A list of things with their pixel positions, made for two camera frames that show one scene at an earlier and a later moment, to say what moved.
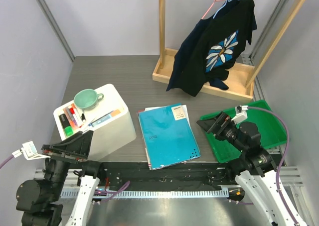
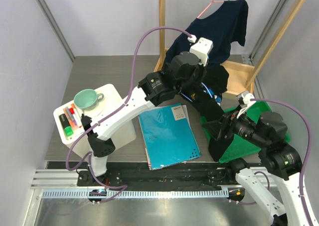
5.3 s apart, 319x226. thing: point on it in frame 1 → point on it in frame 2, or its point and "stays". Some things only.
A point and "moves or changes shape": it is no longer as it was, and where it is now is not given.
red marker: [73, 111] stays
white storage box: [109, 134] stays
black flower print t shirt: [221, 44] → [206, 96]
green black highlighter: [68, 129] stays
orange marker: [70, 121] stays
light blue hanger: [227, 1] → [217, 98]
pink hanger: [215, 0] moves or changes shape
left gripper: [75, 147] → [202, 70]
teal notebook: [169, 139] stays
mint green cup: [86, 99] stays
